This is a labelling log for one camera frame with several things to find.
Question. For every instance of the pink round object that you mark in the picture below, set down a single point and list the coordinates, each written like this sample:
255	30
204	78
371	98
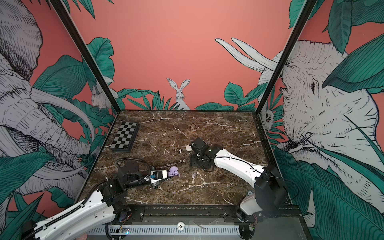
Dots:
83	237

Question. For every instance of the black white checkerboard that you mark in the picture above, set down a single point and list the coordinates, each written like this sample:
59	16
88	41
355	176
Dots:
125	137

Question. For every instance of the poker chip on duct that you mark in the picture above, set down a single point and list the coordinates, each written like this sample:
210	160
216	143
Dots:
181	226

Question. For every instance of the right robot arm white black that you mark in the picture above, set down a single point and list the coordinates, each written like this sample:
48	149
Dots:
270	190

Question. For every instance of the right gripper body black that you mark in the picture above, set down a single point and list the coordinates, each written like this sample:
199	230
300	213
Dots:
198	162

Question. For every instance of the white slotted cable duct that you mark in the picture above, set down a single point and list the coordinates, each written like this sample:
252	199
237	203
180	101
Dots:
167	230

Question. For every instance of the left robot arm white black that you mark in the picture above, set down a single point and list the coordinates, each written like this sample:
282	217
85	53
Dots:
101	206

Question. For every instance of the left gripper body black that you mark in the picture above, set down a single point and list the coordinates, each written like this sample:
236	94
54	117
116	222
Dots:
155	187

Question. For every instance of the black mounting rail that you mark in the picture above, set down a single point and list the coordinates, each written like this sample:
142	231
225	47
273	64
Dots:
229	213

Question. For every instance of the purple earbud charging case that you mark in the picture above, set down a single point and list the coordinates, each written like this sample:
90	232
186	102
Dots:
173	171

